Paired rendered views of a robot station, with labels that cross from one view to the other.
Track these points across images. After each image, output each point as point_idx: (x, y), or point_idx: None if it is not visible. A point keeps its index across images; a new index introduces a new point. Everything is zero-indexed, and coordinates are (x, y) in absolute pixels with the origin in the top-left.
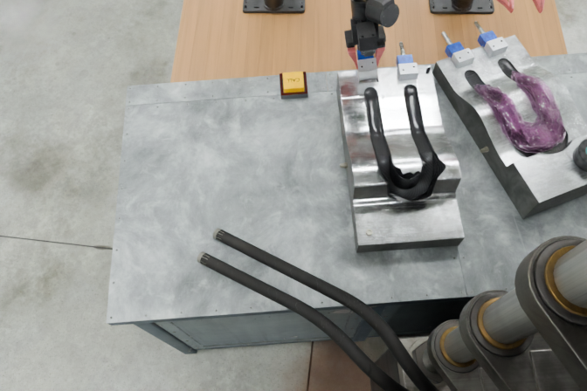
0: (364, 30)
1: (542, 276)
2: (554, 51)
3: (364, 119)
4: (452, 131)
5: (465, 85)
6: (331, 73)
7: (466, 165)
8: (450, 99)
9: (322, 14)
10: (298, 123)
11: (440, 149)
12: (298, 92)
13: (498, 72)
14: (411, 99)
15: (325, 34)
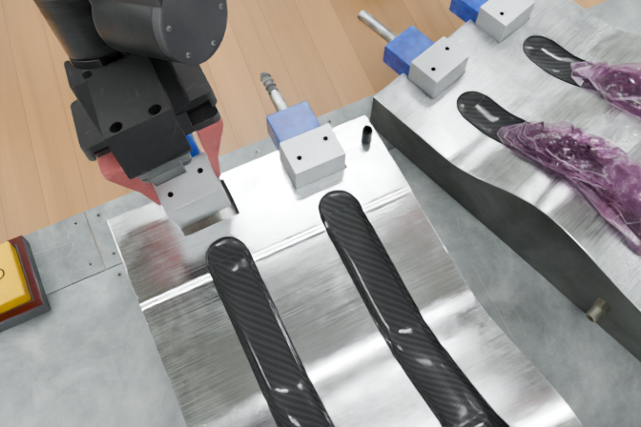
0: (120, 94)
1: None
2: None
3: (235, 353)
4: (482, 273)
5: (471, 137)
6: (102, 213)
7: (558, 364)
8: (443, 183)
9: (35, 50)
10: (40, 410)
11: (507, 393)
12: (12, 309)
13: (536, 75)
14: (353, 236)
15: (56, 104)
